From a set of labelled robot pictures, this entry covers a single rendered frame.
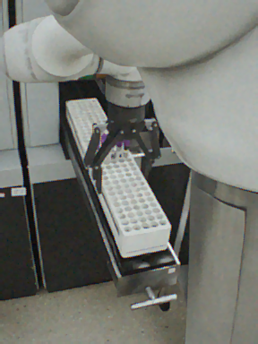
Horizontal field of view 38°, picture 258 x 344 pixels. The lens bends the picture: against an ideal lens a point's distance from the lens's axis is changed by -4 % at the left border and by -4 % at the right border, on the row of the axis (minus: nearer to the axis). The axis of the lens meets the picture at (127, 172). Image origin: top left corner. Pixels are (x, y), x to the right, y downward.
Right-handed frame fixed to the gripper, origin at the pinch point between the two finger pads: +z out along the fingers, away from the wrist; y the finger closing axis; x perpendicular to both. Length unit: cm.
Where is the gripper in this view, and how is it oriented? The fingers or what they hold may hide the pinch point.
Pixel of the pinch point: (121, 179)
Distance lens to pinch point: 89.2
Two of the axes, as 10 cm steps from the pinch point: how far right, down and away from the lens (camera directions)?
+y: 9.5, -1.3, 2.8
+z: -0.7, 7.9, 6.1
